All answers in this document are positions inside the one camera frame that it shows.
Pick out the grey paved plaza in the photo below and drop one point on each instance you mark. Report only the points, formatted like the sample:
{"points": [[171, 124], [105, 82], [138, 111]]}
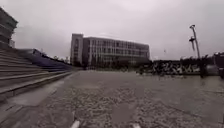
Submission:
{"points": [[133, 93]]}

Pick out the dark multi-storey building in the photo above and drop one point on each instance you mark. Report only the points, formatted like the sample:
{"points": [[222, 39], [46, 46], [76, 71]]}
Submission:
{"points": [[5, 30]]}

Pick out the wide grey stone steps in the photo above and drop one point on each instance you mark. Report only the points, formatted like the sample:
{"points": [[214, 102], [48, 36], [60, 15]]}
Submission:
{"points": [[20, 71]]}

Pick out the row of dark bushes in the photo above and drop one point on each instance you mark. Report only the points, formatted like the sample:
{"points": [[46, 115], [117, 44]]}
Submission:
{"points": [[186, 60]]}

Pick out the tall leaning lamp pole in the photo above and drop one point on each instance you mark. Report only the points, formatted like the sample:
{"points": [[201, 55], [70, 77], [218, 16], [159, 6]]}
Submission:
{"points": [[196, 43]]}

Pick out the row of parked bicycles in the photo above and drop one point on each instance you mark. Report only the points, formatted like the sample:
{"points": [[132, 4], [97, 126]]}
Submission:
{"points": [[170, 68]]}

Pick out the large grey glass-fronted building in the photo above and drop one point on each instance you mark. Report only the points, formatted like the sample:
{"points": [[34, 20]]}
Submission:
{"points": [[106, 50]]}

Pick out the blue sloped wall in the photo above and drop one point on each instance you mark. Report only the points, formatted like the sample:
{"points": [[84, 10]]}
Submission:
{"points": [[46, 61]]}

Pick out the robot's own part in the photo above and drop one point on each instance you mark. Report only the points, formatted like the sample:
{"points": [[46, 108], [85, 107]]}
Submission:
{"points": [[136, 126], [75, 124]]}

